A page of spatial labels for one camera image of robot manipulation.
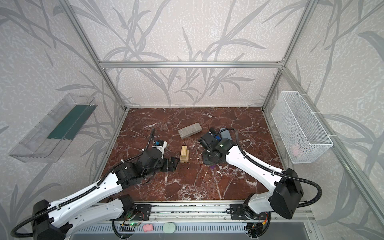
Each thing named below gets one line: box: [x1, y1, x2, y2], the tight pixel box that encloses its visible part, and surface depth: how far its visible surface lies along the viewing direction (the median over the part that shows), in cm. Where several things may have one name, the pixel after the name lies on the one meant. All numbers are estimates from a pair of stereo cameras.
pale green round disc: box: [162, 222, 176, 234], surface depth 69 cm
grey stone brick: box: [178, 122, 202, 139], surface depth 105 cm
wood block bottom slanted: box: [180, 145, 189, 163], surface depth 90 cm
